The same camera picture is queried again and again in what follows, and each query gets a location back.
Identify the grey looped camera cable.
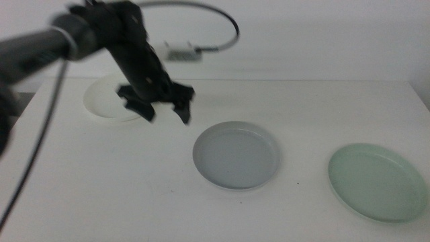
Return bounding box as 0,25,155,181
134,0,241,54

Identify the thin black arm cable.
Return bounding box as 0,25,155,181
0,59,69,233

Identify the grey shallow bowl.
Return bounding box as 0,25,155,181
191,120,281,192

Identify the white shallow bowl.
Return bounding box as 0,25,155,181
82,74,159,123

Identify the pale green shallow bowl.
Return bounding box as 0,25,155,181
327,143,429,224

